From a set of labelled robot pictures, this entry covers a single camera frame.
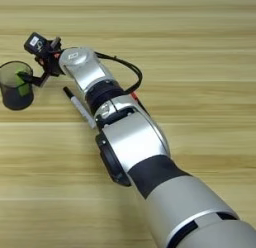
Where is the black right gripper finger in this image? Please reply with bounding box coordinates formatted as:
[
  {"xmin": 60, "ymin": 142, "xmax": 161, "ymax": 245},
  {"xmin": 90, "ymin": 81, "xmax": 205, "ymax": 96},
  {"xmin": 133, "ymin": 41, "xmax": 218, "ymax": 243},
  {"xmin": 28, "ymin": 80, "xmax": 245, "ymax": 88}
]
[{"xmin": 16, "ymin": 71, "xmax": 44, "ymax": 88}]

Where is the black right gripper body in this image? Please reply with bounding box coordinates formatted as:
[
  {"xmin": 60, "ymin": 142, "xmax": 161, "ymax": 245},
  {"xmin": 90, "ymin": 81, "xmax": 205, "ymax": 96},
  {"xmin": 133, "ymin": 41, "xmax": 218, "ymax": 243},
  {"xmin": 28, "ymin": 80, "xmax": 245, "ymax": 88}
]
[{"xmin": 34, "ymin": 35, "xmax": 67, "ymax": 88}]

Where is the green eraser block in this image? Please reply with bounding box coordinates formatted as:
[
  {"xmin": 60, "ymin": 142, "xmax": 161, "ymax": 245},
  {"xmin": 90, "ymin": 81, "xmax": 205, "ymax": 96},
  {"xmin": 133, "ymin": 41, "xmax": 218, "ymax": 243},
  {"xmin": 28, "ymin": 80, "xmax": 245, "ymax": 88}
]
[{"xmin": 14, "ymin": 69, "xmax": 33, "ymax": 97}]

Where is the black mesh pen cup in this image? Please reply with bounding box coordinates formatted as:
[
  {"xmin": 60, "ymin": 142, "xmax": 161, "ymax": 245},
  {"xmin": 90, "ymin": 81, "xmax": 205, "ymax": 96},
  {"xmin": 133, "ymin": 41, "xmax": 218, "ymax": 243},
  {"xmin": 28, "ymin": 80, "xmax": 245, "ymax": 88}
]
[{"xmin": 0, "ymin": 60, "xmax": 35, "ymax": 112}]

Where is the white marker with black cap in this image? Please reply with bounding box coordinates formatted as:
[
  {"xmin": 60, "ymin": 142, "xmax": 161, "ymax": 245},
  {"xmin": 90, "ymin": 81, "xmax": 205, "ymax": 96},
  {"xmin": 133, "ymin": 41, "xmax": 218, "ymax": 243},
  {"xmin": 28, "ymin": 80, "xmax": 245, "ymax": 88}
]
[{"xmin": 62, "ymin": 85, "xmax": 98, "ymax": 130}]

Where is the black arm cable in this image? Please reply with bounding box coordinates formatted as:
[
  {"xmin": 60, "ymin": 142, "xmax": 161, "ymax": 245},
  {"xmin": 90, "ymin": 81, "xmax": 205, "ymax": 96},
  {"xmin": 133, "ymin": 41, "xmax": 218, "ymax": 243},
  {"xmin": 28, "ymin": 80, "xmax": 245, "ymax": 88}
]
[{"xmin": 94, "ymin": 50, "xmax": 144, "ymax": 95}]

